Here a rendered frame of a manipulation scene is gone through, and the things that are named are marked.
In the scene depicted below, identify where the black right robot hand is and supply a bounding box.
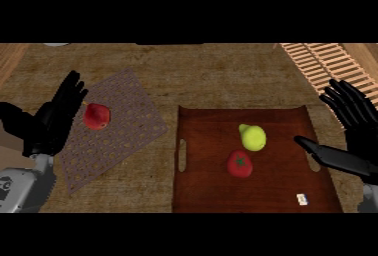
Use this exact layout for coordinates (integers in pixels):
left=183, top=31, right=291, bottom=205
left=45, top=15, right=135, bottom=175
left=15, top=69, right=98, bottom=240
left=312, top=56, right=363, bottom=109
left=294, top=78, right=378, bottom=185

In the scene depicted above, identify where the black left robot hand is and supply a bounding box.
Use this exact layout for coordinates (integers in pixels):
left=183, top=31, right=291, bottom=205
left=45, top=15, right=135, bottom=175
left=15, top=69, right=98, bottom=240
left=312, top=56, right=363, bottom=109
left=0, top=70, right=90, bottom=158

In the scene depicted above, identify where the pale wooden tiered shelf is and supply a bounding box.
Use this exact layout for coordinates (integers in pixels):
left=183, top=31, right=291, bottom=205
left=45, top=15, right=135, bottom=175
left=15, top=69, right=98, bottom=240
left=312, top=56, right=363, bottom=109
left=279, top=43, right=378, bottom=111

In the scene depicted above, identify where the brown wooden tray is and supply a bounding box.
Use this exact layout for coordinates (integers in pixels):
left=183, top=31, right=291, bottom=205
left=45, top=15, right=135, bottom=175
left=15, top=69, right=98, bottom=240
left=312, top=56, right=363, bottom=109
left=172, top=105, right=344, bottom=214

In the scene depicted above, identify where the red tomato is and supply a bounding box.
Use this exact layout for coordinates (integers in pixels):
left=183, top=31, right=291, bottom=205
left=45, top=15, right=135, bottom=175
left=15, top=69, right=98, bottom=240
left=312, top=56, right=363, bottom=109
left=226, top=149, right=254, bottom=179

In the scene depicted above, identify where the red pear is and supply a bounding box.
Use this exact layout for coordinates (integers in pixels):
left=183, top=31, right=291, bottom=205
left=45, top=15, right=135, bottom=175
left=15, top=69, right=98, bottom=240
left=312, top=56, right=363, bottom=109
left=81, top=101, right=112, bottom=131

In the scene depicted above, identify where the brown perforated placemat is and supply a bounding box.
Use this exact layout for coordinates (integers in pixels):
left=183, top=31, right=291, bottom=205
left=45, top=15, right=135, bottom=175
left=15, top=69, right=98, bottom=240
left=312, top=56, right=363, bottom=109
left=55, top=67, right=170, bottom=196

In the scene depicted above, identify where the yellow-green pear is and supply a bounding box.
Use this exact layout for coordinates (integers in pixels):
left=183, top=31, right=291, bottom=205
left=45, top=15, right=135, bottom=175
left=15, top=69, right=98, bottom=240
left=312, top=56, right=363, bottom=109
left=238, top=123, right=269, bottom=152

